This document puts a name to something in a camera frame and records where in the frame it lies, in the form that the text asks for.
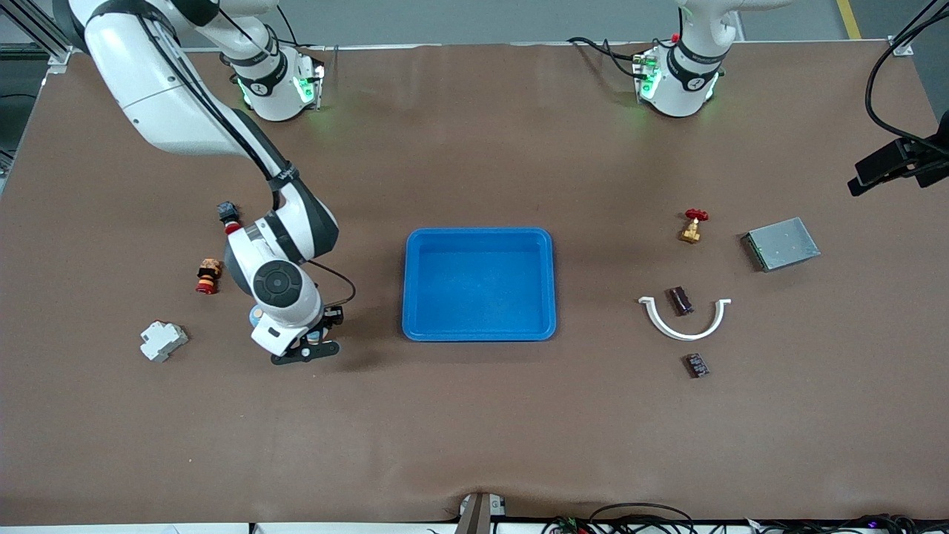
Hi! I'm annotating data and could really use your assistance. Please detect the red yellow stacked push button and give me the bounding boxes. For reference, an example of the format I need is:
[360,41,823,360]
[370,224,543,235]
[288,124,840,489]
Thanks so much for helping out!
[195,258,223,296]

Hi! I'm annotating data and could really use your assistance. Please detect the grey metal box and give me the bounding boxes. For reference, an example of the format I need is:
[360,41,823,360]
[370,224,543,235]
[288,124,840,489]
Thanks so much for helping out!
[741,217,821,273]

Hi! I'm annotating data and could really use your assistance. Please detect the white circuit breaker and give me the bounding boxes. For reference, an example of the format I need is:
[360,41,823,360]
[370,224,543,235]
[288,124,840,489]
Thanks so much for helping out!
[139,320,189,363]

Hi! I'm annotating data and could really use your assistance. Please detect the blue plastic tray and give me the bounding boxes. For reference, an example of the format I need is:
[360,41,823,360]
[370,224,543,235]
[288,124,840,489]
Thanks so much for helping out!
[402,227,557,343]

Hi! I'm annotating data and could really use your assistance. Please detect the brown table mat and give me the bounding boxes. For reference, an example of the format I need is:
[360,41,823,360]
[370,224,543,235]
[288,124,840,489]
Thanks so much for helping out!
[0,41,949,524]

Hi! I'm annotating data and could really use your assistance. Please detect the white curved pipe clamp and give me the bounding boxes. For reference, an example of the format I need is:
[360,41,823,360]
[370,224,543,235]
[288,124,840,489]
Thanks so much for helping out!
[638,296,733,342]

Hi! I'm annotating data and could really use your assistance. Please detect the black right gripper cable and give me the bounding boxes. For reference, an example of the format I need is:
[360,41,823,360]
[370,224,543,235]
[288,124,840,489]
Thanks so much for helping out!
[137,15,357,306]

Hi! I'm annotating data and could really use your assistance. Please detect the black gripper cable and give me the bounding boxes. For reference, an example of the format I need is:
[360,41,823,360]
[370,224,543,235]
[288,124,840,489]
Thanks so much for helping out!
[137,15,357,306]
[865,0,949,149]

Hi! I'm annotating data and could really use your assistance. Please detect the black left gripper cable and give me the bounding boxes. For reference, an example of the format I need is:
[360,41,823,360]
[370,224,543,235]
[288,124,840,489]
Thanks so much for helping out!
[865,0,949,149]

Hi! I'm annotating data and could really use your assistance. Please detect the aluminium frame post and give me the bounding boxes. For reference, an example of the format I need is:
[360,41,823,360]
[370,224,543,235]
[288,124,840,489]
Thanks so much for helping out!
[0,0,75,73]
[890,0,949,57]

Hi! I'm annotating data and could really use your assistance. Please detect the brass valve with red handle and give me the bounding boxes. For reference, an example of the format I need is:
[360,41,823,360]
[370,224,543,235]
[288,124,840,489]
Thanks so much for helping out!
[677,208,710,245]

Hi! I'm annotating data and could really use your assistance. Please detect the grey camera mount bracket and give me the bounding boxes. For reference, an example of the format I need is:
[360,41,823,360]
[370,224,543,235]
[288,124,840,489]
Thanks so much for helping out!
[454,492,506,534]

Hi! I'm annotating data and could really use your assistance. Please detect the black cable bundle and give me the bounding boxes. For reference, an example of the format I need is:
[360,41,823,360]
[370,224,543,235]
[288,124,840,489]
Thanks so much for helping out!
[541,503,698,534]
[745,513,949,534]

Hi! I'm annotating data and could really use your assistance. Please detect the black arm base cable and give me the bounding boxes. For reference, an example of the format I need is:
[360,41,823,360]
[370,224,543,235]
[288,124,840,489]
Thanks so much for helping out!
[567,36,640,81]

